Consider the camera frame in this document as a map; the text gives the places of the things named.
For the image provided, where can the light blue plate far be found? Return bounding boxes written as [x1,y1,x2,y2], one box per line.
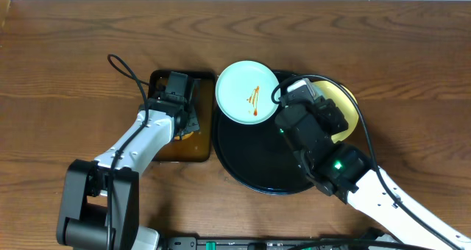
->
[216,60,279,125]

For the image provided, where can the round black serving tray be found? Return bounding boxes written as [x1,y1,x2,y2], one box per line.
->
[212,106,314,195]

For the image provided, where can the green and orange sponge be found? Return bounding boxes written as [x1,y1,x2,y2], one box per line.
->
[174,132,193,141]

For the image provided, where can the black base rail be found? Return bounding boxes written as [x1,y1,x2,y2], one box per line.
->
[161,236,391,250]

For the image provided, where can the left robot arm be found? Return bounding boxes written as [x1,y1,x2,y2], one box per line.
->
[56,99,199,249]

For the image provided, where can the black rectangular water tray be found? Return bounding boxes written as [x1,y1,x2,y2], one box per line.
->
[148,69,216,163]

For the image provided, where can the yellow plate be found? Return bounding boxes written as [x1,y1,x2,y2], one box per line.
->
[312,81,359,143]

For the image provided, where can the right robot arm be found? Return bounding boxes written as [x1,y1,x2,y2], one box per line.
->
[275,99,470,249]

